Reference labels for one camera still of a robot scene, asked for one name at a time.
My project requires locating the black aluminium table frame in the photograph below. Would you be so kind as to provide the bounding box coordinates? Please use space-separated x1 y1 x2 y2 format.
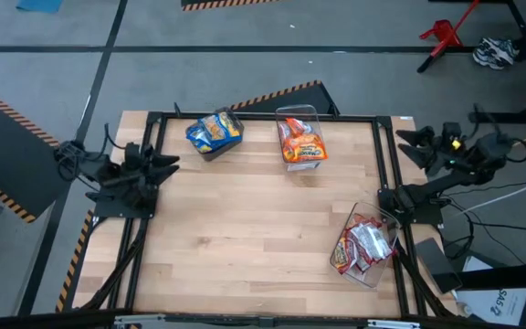
73 102 458 321

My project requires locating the white printed cardboard box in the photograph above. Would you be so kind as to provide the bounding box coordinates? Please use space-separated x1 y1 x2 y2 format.
455 255 526 326

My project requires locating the blue floor mat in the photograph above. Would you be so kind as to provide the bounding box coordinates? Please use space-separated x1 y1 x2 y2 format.
16 0 64 14

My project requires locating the red floor stand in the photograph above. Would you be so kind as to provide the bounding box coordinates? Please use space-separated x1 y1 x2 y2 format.
419 0 481 58

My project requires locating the black bar with silver brackets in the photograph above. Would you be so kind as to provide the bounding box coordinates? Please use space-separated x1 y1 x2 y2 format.
0 309 526 329

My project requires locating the clear plastic bin with label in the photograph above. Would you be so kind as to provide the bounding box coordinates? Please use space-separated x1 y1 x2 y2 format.
275 103 330 173

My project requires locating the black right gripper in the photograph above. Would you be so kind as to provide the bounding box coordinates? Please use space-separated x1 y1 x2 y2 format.
394 122 468 177

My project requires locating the dark smoked plastic bin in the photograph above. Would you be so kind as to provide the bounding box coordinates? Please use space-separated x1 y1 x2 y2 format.
184 107 246 163

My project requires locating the dark grey flat box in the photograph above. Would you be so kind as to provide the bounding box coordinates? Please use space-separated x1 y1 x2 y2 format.
415 237 464 294

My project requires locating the white cable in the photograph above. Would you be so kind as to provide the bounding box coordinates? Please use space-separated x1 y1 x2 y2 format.
454 171 526 216

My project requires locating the orange Maruchan ramen pack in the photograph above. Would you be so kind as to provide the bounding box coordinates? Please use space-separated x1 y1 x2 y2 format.
279 117 319 145
280 136 329 165

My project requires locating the large hazard striped black mat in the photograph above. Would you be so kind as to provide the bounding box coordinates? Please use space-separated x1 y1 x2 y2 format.
0 80 89 224

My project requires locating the black desk leg frame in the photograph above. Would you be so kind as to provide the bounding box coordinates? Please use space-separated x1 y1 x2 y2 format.
468 0 526 125

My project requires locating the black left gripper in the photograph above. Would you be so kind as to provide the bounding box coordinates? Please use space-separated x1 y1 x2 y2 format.
123 141 181 186

